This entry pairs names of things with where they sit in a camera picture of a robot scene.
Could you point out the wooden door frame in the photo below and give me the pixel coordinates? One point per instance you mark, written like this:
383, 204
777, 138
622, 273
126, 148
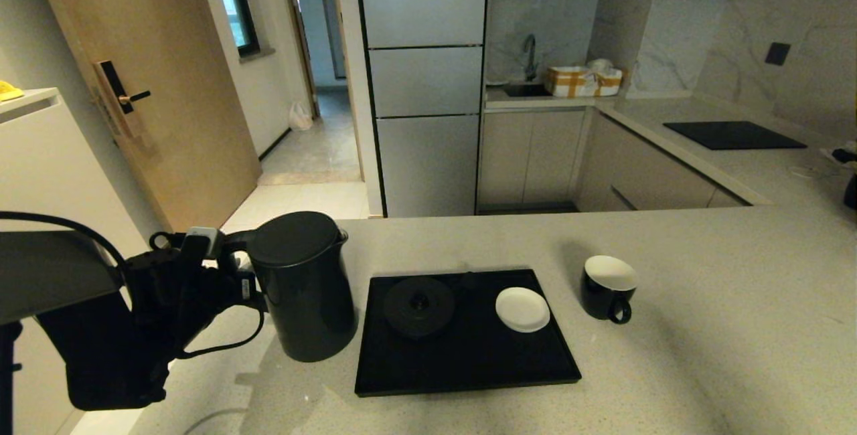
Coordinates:
302, 40

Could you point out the yellow object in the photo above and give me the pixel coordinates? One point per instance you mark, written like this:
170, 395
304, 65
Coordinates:
8, 90

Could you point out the white saucer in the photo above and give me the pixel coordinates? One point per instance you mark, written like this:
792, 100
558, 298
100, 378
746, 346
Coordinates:
522, 309

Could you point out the beige cabinet under cooktop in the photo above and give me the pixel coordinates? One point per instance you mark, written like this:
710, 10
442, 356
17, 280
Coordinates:
649, 174

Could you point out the black rectangular serving tray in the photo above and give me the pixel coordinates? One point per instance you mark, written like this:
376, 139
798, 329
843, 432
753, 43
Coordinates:
469, 368

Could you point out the white plastic bag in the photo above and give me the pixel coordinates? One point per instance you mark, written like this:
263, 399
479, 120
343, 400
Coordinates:
300, 117

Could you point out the black electric kettle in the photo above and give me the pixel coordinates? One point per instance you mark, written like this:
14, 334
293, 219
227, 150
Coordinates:
308, 294

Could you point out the cardboard box with yellow tape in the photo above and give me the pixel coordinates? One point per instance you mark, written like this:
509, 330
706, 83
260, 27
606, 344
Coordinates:
569, 81

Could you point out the metal kitchen faucet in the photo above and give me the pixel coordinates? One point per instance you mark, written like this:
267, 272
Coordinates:
529, 53

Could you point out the black wall socket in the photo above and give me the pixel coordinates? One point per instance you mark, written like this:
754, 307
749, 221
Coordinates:
777, 53

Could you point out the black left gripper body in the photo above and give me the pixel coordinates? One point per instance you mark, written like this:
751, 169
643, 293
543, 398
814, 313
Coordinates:
227, 288

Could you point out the black induction cooktop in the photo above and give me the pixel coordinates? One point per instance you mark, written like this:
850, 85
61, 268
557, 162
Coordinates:
733, 134

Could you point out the dark round object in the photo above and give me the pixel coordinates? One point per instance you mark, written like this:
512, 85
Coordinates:
851, 191

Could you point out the light wooden door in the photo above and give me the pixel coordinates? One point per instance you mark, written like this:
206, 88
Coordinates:
174, 87

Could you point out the beige cabinet under sink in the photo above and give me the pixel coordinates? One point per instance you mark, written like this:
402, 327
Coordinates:
529, 154

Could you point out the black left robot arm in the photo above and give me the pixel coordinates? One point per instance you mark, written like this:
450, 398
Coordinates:
100, 348

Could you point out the dark kitchen sink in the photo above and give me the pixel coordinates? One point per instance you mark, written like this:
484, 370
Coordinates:
525, 89

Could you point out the black cup white inside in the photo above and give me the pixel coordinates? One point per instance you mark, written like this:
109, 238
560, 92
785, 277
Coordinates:
602, 294

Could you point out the grey refrigerator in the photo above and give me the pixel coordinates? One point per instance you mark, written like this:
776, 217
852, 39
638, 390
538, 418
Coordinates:
425, 80

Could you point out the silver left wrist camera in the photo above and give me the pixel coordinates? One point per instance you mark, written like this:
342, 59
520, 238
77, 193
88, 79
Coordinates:
203, 242

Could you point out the white storage cabinet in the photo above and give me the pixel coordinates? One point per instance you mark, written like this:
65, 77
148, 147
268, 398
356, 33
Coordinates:
40, 154

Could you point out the white crumpled bag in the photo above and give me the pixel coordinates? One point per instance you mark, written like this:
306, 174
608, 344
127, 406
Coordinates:
600, 65

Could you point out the dark framed window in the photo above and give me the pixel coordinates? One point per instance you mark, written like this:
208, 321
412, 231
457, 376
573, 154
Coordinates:
240, 0

